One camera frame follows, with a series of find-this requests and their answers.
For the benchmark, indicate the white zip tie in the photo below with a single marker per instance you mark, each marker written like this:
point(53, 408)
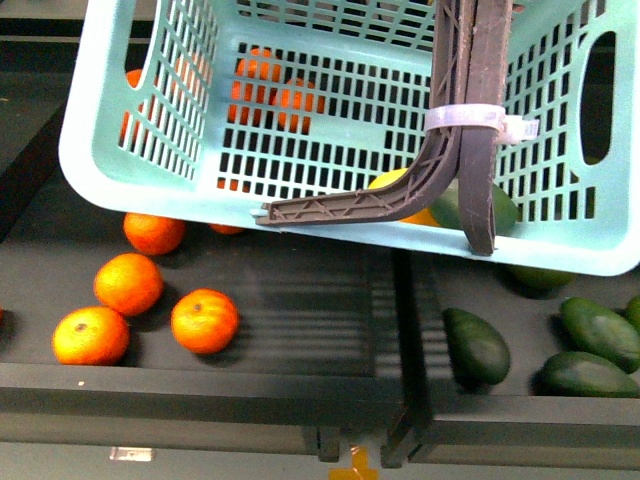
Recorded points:
point(510, 129)

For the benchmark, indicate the black fruit tray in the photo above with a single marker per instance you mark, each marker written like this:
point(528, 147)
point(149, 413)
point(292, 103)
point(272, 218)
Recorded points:
point(512, 423)
point(316, 352)

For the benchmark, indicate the dark green avocado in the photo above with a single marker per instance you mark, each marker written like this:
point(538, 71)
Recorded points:
point(582, 374)
point(478, 353)
point(600, 331)

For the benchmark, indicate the yellow mango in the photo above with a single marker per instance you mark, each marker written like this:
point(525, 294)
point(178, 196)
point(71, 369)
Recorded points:
point(423, 217)

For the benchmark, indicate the light blue plastic basket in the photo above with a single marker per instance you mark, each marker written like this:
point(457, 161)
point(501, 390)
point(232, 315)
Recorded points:
point(242, 103)

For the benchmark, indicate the black fruit tray right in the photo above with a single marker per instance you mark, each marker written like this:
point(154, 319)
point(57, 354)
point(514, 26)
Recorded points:
point(512, 423)

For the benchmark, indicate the orange tangerine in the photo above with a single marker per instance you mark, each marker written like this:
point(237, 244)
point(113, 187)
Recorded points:
point(205, 321)
point(153, 235)
point(129, 283)
point(96, 335)

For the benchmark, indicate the black fruit tray left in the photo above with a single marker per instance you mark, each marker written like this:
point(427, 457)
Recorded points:
point(316, 352)

